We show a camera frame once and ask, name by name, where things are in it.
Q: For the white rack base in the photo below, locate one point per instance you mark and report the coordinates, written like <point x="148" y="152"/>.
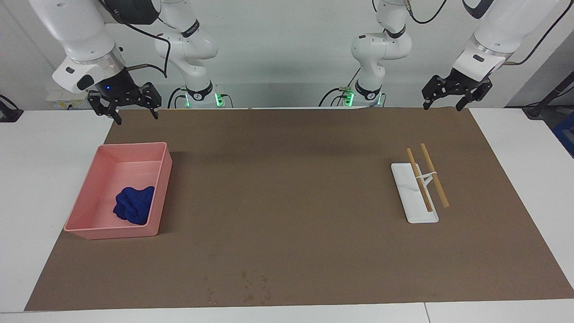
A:
<point x="410" y="197"/>

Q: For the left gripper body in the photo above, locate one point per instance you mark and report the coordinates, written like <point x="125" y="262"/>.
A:
<point x="466" y="81"/>

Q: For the spilled water drops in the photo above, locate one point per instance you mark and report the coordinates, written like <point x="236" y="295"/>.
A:
<point x="248" y="298"/>

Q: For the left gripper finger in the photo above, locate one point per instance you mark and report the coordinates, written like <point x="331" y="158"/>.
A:
<point x="476" y="95"/>
<point x="436" y="87"/>

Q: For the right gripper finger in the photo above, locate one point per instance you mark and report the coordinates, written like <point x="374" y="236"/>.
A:
<point x="151" y="95"/>
<point x="106" y="104"/>

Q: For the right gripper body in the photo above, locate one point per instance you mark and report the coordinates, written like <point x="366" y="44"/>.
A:
<point x="117" y="84"/>

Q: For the blue towel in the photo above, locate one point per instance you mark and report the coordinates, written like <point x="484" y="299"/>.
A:
<point x="134" y="204"/>

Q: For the pink plastic bin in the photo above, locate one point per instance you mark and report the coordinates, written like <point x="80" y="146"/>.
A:
<point x="103" y="179"/>

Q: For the wooden stick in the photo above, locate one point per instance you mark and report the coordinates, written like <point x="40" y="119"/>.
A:
<point x="419" y="180"/>
<point x="435" y="176"/>

